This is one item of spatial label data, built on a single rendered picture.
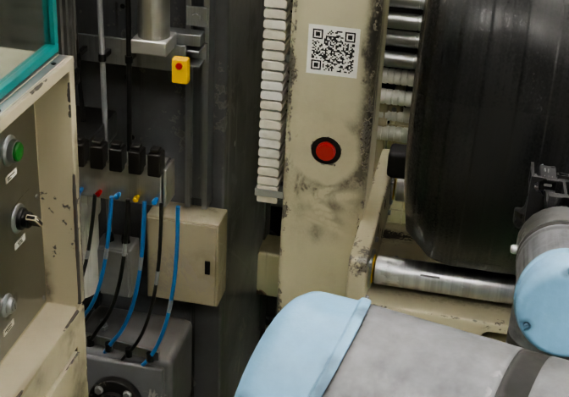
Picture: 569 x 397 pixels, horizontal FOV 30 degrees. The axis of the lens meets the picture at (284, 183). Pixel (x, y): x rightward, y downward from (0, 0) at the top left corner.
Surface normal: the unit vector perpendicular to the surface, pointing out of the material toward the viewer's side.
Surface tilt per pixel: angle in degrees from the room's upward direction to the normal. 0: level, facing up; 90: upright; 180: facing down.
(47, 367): 90
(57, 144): 90
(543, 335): 78
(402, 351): 12
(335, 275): 90
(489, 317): 0
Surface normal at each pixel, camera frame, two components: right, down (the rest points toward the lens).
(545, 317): -0.19, 0.24
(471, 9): -0.40, -0.17
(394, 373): -0.15, -0.68
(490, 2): -0.14, -0.17
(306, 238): -0.21, 0.44
